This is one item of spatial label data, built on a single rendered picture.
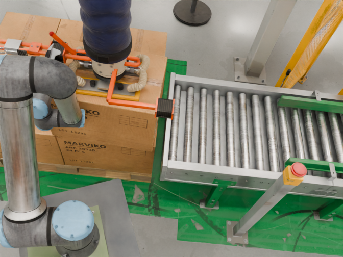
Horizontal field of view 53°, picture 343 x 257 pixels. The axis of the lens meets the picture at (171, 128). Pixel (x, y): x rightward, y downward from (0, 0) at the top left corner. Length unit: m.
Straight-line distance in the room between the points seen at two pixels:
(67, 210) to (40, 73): 0.55
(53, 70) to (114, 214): 0.82
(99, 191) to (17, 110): 0.71
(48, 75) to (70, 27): 1.63
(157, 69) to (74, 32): 0.97
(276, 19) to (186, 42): 0.98
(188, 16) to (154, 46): 1.16
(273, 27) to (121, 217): 1.91
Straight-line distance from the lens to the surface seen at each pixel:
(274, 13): 2.82
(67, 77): 1.17
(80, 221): 1.39
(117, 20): 1.48
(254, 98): 2.43
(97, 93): 1.77
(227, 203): 2.61
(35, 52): 1.83
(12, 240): 1.45
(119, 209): 1.71
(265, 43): 3.01
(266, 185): 2.19
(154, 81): 1.85
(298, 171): 1.64
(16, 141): 1.23
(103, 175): 2.58
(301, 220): 2.76
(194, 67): 3.24
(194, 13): 3.73
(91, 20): 1.50
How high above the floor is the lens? 2.37
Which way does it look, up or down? 58 degrees down
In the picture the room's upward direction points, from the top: 12 degrees clockwise
